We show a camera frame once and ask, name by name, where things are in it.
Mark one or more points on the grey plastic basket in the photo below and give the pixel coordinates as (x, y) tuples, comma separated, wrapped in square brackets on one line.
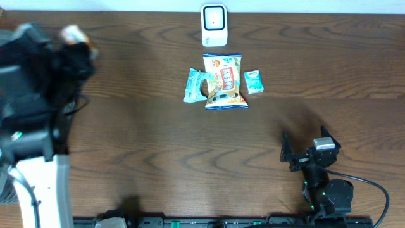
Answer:
[(8, 194)]

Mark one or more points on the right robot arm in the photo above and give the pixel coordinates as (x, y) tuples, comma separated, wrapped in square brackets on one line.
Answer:
[(329, 198)]

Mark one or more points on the white barcode scanner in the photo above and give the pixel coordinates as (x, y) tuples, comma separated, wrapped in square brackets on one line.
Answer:
[(214, 26)]

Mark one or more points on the yellow snack bag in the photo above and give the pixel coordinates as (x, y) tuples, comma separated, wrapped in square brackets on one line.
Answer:
[(224, 82)]

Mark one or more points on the light teal snack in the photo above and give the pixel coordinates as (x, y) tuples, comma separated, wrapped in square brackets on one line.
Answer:
[(193, 89)]

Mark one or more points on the orange tissue pack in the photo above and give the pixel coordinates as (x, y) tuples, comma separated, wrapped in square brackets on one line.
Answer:
[(72, 35)]

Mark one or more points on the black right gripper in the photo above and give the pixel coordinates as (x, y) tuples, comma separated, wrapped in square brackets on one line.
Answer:
[(286, 155)]

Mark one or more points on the teal tissue pack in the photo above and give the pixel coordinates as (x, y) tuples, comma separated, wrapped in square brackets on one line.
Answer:
[(253, 82)]

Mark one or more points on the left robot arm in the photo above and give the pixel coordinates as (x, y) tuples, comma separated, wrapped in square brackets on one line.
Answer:
[(41, 91)]

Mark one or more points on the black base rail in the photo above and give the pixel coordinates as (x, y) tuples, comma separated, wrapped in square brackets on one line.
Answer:
[(273, 221)]

